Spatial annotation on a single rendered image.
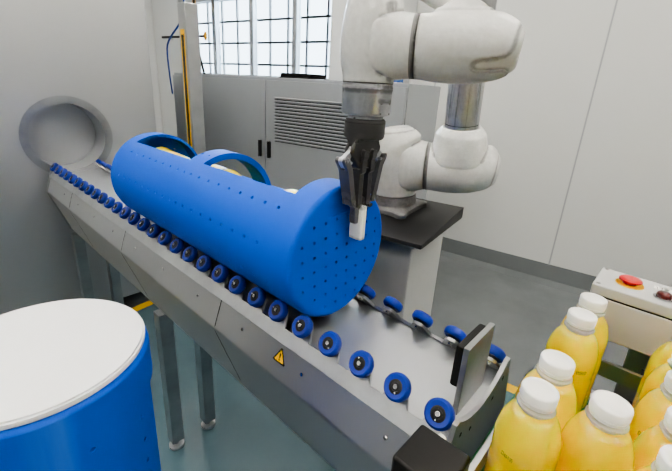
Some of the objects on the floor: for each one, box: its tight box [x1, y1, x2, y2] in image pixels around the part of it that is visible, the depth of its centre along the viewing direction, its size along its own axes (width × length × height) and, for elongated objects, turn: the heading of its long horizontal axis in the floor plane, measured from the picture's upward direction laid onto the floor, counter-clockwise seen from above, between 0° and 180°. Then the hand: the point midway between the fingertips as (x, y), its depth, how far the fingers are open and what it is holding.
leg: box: [70, 232, 95, 299], centre depth 209 cm, size 6×6×63 cm
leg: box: [106, 261, 124, 305], centre depth 219 cm, size 6×6×63 cm
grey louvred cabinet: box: [173, 72, 441, 200], centre depth 310 cm, size 54×215×145 cm, turn 47°
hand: (357, 221), depth 77 cm, fingers closed, pressing on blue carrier
